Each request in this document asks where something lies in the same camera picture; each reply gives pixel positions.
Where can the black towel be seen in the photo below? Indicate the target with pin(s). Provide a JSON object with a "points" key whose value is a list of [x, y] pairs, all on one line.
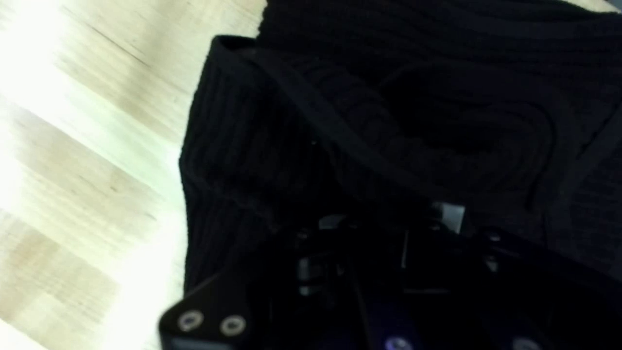
{"points": [[389, 97]]}

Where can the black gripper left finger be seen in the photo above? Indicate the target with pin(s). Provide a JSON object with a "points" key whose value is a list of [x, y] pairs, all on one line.
{"points": [[258, 303]]}

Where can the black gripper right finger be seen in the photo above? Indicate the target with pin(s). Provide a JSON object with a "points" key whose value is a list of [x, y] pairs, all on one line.
{"points": [[517, 297]]}

